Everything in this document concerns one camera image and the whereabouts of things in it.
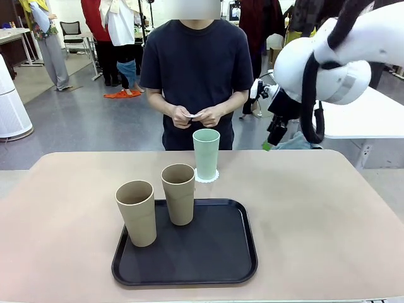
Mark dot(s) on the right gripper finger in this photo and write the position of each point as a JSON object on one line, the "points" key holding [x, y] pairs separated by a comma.
{"points": [[273, 124], [279, 135]]}

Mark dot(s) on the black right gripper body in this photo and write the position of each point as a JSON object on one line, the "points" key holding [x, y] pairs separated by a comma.
{"points": [[284, 105]]}

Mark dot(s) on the tall mint green cup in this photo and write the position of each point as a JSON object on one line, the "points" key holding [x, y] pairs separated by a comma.
{"points": [[205, 158]]}

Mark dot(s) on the stack of white paper coasters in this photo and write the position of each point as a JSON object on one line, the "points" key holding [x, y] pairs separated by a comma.
{"points": [[191, 115]]}

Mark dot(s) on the tall brown cup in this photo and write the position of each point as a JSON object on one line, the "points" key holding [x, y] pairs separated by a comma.
{"points": [[139, 221], [180, 205]]}

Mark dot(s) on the person's left forearm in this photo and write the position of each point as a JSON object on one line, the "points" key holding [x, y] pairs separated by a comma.
{"points": [[235, 102]]}

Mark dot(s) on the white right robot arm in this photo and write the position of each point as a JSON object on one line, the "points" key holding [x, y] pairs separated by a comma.
{"points": [[347, 47]]}

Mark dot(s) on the person's right forearm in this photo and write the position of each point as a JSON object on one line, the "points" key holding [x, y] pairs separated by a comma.
{"points": [[159, 101]]}

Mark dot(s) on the person's left hand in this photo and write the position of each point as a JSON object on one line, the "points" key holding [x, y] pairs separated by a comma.
{"points": [[213, 118]]}

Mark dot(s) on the person's right hand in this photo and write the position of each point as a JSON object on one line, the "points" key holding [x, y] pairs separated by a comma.
{"points": [[180, 118]]}

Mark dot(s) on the teal cloth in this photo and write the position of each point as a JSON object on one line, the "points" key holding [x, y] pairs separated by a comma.
{"points": [[296, 143]]}

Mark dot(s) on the cardboard box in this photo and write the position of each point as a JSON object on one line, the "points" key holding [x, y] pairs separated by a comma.
{"points": [[275, 57]]}

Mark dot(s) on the white rounded table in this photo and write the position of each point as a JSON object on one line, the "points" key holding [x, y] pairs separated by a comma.
{"points": [[363, 123]]}

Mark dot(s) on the white scalloped paper coaster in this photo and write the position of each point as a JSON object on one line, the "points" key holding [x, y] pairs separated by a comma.
{"points": [[206, 181]]}

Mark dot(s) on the dark red coat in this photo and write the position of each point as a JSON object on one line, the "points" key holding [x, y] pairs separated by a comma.
{"points": [[259, 22]]}

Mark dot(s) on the mannequin with yellow apron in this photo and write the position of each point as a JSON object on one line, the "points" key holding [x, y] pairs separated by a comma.
{"points": [[300, 15]]}

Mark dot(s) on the person in navy t-shirt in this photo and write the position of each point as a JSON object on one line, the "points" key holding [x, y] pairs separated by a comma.
{"points": [[195, 63]]}

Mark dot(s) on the black plastic serving tray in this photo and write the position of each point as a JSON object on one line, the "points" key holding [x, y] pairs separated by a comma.
{"points": [[189, 259]]}

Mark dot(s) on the orange cloth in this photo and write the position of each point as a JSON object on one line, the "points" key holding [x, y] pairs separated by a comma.
{"points": [[122, 95]]}

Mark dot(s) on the mannequin legs with blue jeans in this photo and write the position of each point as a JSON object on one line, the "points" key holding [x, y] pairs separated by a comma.
{"points": [[127, 71]]}

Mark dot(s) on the black tripod stand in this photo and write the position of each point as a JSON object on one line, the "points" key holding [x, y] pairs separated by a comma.
{"points": [[144, 34]]}

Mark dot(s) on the mannequin in red top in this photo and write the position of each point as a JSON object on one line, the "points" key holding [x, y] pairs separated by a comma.
{"points": [[107, 60]]}

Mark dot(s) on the white hanging shirt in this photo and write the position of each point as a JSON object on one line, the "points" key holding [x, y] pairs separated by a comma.
{"points": [[121, 28]]}

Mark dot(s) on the black office chair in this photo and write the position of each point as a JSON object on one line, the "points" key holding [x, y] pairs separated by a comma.
{"points": [[71, 30]]}

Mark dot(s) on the mannequin in floral shirt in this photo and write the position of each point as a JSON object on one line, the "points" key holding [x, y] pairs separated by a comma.
{"points": [[52, 57]]}

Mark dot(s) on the white air purifier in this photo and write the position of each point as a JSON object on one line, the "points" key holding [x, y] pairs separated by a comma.
{"points": [[9, 107]]}

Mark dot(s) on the light wooden desk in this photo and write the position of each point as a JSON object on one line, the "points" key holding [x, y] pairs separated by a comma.
{"points": [[12, 34]]}

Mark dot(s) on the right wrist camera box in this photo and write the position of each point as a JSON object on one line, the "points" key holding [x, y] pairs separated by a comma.
{"points": [[263, 90]]}

